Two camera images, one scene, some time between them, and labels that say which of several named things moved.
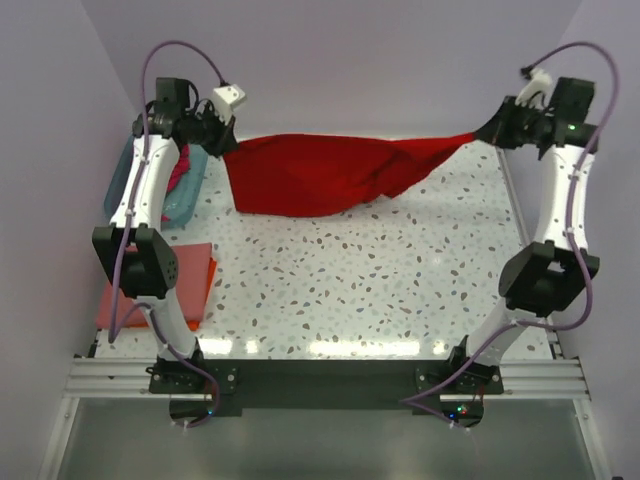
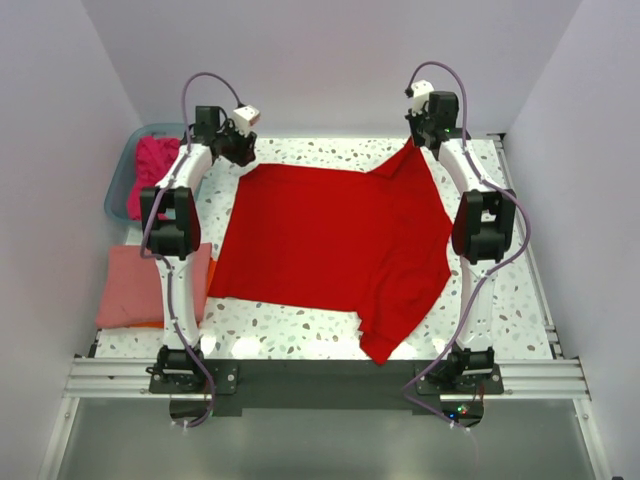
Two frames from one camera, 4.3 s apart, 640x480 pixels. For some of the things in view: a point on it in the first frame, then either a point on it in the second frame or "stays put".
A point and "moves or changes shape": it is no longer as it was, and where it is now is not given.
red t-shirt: (313, 174) moves or changes shape
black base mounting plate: (203, 390) stays put
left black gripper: (220, 138) to (241, 150)
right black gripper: (501, 126) to (421, 133)
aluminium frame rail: (544, 379) stays put
